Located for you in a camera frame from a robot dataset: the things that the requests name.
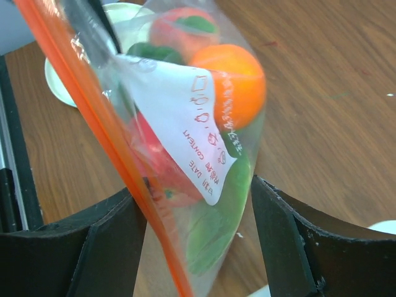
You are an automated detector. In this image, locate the fake watermelon slice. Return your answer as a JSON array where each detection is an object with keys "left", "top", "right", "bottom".
[{"left": 186, "top": 133, "right": 251, "bottom": 276}]

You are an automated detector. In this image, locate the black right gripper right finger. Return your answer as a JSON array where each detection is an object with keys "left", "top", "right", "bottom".
[{"left": 251, "top": 176, "right": 395, "bottom": 296}]

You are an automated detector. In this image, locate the clear orange zip top bag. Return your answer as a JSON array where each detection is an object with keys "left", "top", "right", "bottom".
[{"left": 15, "top": 1, "right": 265, "bottom": 296}]

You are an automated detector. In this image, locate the fake red apple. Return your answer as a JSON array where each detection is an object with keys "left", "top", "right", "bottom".
[{"left": 129, "top": 113, "right": 203, "bottom": 207}]

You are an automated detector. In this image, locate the blue beige round plate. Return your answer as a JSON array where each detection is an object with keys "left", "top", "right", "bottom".
[{"left": 44, "top": 2, "right": 155, "bottom": 108}]

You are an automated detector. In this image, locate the fake orange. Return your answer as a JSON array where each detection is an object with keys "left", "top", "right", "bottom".
[{"left": 189, "top": 44, "right": 266, "bottom": 132}]

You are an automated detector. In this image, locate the fake tomato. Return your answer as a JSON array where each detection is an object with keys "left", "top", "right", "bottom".
[{"left": 149, "top": 7, "right": 220, "bottom": 62}]

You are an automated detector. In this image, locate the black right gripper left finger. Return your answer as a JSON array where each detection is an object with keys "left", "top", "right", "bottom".
[{"left": 1, "top": 189, "right": 146, "bottom": 296}]

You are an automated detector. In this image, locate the fake green watermelon ball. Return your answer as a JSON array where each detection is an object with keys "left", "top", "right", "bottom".
[{"left": 126, "top": 42, "right": 186, "bottom": 66}]

